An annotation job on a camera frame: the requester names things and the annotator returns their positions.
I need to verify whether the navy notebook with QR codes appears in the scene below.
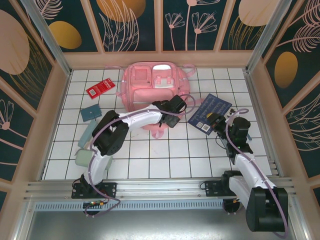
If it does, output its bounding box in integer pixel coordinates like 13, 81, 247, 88
187, 93, 232, 136

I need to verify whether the pink student backpack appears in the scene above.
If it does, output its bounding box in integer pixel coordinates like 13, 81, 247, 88
104, 62, 205, 139

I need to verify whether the red card pack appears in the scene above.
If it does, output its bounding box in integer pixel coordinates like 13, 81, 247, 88
86, 77, 116, 100

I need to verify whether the teal snap wallet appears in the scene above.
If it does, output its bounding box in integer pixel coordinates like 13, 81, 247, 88
80, 104, 103, 123

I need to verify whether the pale blue long pencil case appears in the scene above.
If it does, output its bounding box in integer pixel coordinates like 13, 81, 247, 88
77, 119, 98, 149

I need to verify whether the pale green case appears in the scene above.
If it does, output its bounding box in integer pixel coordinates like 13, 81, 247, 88
75, 148, 113, 172

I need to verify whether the grey metal sheet panel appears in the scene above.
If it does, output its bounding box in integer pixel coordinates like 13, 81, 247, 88
14, 197, 311, 240

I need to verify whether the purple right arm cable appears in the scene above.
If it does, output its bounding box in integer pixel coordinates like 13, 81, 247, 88
224, 108, 288, 238

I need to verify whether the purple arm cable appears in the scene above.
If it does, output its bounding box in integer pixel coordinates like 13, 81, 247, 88
87, 94, 197, 218
224, 108, 288, 238

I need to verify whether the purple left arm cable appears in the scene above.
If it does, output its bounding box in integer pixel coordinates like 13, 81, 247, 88
87, 94, 197, 218

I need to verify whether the aluminium side rail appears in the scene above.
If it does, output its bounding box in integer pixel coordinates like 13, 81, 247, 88
242, 69, 286, 180

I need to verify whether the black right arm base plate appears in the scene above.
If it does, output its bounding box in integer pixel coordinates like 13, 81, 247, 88
204, 179, 241, 198

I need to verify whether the aluminium mounting rail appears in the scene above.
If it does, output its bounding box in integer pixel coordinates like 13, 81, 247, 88
23, 176, 300, 201

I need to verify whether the aluminium frame post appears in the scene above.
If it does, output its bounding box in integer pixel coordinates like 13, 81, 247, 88
244, 0, 291, 74
21, 0, 74, 76

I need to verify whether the slotted grey cable duct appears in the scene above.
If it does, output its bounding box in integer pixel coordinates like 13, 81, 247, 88
33, 201, 248, 211

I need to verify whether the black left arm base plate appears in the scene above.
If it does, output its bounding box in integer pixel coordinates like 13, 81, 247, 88
71, 181, 118, 200

